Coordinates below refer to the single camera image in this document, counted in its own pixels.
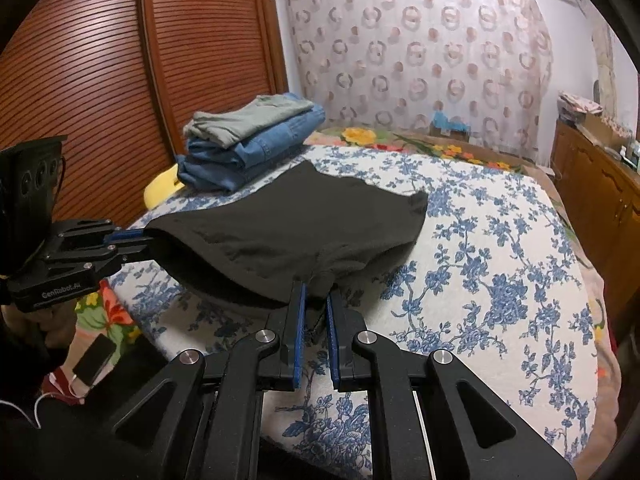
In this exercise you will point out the tied beige side curtain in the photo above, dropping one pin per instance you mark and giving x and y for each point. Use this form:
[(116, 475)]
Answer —
[(604, 65)]

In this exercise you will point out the person's left hand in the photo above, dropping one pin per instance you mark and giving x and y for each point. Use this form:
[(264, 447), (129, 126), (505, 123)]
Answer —
[(52, 325)]

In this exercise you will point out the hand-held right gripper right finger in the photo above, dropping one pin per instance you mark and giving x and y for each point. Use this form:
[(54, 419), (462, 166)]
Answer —
[(333, 345)]

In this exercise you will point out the cardboard box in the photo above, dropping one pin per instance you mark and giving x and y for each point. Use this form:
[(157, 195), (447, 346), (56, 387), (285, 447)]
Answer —
[(605, 127)]

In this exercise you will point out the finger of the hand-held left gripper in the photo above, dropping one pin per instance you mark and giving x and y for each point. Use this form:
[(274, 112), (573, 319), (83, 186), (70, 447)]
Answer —
[(95, 235), (100, 259)]

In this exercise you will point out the black phone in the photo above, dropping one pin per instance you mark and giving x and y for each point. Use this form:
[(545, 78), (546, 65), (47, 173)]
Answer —
[(94, 360)]

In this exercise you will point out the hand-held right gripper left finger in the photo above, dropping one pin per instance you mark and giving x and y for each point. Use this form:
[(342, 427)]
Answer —
[(296, 340)]

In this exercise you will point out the small blue object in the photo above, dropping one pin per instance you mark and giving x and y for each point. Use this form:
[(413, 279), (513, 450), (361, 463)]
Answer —
[(450, 127)]

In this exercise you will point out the folded grey pants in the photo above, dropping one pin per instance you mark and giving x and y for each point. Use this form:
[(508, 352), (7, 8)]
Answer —
[(245, 119)]

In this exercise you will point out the brown louvred wooden wardrobe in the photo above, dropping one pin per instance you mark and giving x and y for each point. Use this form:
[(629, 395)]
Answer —
[(150, 75)]

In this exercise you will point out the folded blue jeans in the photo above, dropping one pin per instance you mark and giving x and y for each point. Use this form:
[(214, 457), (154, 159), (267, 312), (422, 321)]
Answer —
[(260, 152)]

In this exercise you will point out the blue floral white blanket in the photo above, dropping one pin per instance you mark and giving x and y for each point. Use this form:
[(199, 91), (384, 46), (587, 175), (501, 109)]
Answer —
[(480, 280)]

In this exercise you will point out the folded floral cloth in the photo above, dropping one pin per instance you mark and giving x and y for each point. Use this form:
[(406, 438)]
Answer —
[(580, 102)]

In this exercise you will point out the long wooden cabinet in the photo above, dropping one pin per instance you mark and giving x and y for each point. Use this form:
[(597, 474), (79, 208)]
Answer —
[(595, 195)]

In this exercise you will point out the yellow pillow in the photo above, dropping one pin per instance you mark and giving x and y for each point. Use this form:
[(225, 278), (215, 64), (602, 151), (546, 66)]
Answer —
[(162, 187)]

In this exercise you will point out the black pants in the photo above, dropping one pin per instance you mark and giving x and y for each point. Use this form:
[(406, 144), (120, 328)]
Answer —
[(280, 230)]

